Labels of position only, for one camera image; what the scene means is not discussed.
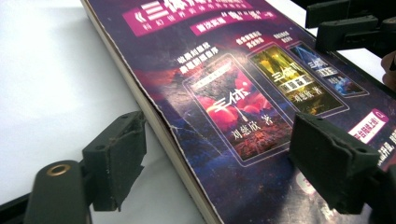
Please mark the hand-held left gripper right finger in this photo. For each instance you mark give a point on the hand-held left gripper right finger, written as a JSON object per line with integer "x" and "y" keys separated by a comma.
{"x": 333, "y": 161}

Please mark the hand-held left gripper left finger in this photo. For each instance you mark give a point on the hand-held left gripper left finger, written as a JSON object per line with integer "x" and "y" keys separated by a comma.
{"x": 120, "y": 161}

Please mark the purple science fiction magazine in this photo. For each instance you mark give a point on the purple science fiction magazine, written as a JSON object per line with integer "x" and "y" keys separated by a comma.
{"x": 224, "y": 93}

